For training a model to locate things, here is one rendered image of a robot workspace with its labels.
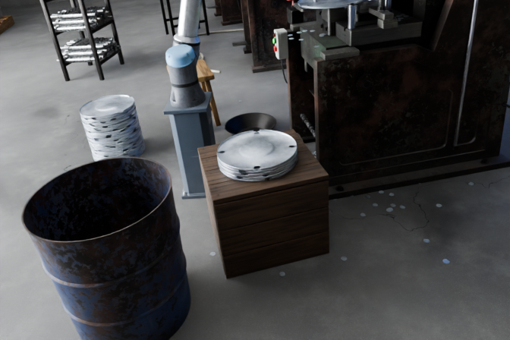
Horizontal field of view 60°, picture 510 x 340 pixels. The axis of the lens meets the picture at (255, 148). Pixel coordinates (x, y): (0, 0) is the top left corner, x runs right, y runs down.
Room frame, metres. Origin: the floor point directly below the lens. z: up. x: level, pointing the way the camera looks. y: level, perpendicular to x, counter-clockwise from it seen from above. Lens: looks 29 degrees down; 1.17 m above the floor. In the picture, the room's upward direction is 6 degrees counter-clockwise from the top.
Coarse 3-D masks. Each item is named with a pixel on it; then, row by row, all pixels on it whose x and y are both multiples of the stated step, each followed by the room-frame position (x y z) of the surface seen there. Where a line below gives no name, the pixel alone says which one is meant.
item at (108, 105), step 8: (104, 96) 2.38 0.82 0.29; (112, 96) 2.38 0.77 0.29; (120, 96) 2.36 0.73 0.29; (128, 96) 2.35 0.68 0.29; (88, 104) 2.30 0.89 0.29; (96, 104) 2.29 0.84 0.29; (104, 104) 2.26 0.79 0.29; (112, 104) 2.25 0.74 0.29; (120, 104) 2.25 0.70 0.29; (128, 104) 2.24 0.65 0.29; (80, 112) 2.19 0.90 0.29; (88, 112) 2.18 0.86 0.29; (96, 112) 2.17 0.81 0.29; (104, 112) 2.15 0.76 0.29; (112, 112) 2.14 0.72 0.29; (120, 112) 2.13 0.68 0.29
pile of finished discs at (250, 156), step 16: (224, 144) 1.46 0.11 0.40; (240, 144) 1.45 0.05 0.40; (256, 144) 1.42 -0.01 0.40; (272, 144) 1.42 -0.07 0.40; (288, 144) 1.41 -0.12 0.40; (224, 160) 1.34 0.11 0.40; (240, 160) 1.33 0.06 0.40; (256, 160) 1.32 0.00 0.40; (272, 160) 1.31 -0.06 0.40; (288, 160) 1.31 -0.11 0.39; (240, 176) 1.27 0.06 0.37; (256, 176) 1.25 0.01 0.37; (272, 176) 1.26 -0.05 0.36
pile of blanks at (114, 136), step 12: (132, 108) 2.21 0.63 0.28; (84, 120) 2.14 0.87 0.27; (96, 120) 2.10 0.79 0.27; (108, 120) 2.10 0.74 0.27; (120, 120) 2.13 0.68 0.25; (132, 120) 2.18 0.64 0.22; (96, 132) 2.11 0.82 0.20; (108, 132) 2.10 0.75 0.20; (120, 132) 2.12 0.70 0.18; (132, 132) 2.17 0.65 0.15; (96, 144) 2.11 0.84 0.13; (108, 144) 2.10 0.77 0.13; (120, 144) 2.11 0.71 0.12; (132, 144) 2.17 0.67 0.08; (144, 144) 2.29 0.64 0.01; (96, 156) 2.13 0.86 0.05; (108, 156) 2.10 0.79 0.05; (120, 156) 2.12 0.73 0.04; (132, 156) 2.15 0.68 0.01
